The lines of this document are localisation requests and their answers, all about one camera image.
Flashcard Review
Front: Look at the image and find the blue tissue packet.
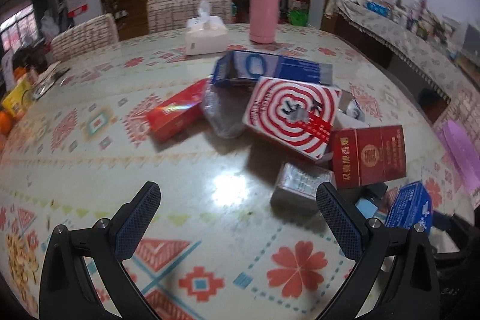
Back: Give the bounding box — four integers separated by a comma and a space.
385, 181, 433, 234

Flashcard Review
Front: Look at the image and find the light blue ZZ box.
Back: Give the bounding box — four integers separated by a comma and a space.
355, 182, 387, 218

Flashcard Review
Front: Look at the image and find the dark red cigarette carton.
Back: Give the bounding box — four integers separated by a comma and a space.
329, 125, 407, 189

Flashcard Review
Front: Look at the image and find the red orange cigarette box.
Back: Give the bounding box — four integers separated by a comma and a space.
145, 79, 208, 143

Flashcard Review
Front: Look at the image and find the red white swirl box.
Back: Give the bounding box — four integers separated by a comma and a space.
242, 76, 342, 162

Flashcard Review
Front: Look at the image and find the clear plastic wrapper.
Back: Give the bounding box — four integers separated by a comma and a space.
200, 84, 253, 139

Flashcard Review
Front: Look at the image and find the long blue carton box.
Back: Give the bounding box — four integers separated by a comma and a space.
211, 50, 333, 87

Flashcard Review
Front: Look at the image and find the purple perforated basket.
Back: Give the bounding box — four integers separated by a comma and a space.
436, 119, 479, 209

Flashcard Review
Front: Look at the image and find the silver grey small box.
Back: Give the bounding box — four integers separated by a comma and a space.
270, 162, 336, 212

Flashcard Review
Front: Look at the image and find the orange fruit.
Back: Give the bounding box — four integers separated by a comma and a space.
0, 110, 15, 136

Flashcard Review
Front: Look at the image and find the yellow snack box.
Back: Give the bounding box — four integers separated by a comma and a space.
1, 76, 33, 119

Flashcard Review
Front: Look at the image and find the sideboard with patterned cloth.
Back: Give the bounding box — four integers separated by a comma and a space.
324, 0, 479, 101

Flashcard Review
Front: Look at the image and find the woven chair far left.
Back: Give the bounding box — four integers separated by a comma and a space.
50, 13, 119, 62

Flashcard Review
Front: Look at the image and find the woven chair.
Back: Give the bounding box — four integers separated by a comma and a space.
50, 13, 119, 62
146, 0, 232, 33

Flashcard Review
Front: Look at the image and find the white tissue pack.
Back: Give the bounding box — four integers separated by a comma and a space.
185, 0, 229, 56

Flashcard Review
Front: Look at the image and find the green bag on floor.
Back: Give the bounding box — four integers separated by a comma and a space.
288, 9, 308, 27

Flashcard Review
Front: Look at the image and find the woven chair far centre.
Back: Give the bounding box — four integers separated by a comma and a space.
146, 0, 232, 33

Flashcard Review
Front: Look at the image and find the pink thermos bottle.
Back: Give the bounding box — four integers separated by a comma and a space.
249, 0, 281, 44

